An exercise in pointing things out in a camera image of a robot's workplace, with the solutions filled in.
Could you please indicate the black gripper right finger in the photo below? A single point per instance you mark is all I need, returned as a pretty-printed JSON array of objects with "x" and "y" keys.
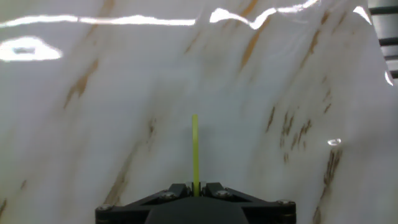
[{"x": 261, "y": 208}]

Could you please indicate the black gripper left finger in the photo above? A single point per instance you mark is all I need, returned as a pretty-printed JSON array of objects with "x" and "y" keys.
[{"x": 140, "y": 208}]

